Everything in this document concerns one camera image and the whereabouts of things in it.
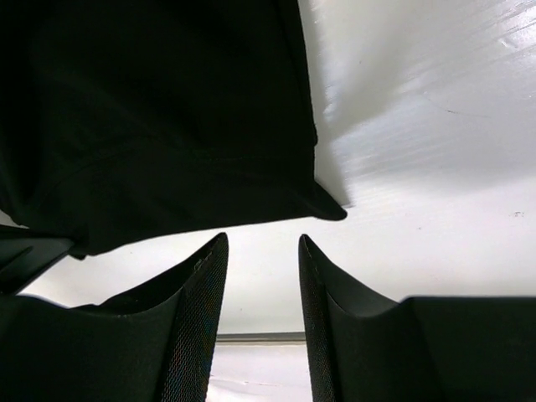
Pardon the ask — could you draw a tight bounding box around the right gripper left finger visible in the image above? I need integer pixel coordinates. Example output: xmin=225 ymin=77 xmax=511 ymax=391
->
xmin=1 ymin=234 xmax=229 ymax=401

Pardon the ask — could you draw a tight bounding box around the black skirt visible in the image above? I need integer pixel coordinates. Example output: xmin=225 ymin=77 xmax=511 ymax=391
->
xmin=1 ymin=1 xmax=347 ymax=257

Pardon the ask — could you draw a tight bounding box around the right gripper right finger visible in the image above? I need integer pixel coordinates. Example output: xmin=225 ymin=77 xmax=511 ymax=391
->
xmin=298 ymin=235 xmax=535 ymax=402

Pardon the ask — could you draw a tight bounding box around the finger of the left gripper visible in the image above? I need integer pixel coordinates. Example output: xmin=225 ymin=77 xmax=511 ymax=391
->
xmin=1 ymin=224 xmax=74 ymax=293

